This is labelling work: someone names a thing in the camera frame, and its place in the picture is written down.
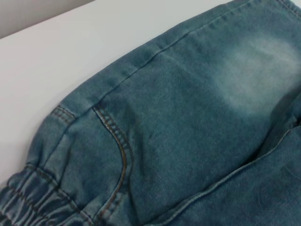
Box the blue denim shorts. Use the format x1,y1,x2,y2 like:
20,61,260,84
0,0,301,226

